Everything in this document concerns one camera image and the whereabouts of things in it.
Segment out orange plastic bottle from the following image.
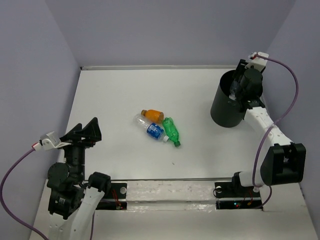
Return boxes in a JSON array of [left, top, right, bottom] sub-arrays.
[[141, 109, 164, 124]]

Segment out black round bin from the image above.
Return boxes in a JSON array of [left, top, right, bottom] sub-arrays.
[[210, 69, 263, 128]]

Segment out purple camera cable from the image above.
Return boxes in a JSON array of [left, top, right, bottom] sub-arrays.
[[252, 54, 300, 210], [0, 147, 96, 240]]

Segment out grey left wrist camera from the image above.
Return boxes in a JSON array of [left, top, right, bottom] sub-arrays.
[[32, 131, 71, 152]]

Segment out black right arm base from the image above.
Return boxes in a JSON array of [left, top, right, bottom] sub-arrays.
[[212, 172, 263, 210]]

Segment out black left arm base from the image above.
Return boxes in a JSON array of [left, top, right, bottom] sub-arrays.
[[96, 181, 128, 211]]

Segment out clear bottle blue white cap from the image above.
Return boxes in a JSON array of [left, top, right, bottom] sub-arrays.
[[229, 80, 241, 101]]

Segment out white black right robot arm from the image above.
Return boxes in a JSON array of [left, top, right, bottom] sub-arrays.
[[230, 52, 306, 196]]

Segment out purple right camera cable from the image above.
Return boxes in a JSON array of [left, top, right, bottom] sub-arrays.
[[252, 54, 300, 210]]

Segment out green plastic bottle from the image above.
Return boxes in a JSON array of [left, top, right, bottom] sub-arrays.
[[162, 117, 181, 148]]

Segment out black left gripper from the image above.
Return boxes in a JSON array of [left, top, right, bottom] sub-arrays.
[[57, 115, 103, 180]]

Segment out clear bottle blue label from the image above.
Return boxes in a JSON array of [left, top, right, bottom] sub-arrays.
[[134, 114, 169, 142]]

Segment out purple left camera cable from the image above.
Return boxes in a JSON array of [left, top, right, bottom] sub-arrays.
[[0, 147, 96, 240]]

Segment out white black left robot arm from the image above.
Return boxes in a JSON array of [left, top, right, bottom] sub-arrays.
[[42, 117, 112, 240]]

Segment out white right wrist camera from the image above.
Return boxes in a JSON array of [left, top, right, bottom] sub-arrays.
[[244, 52, 269, 73]]

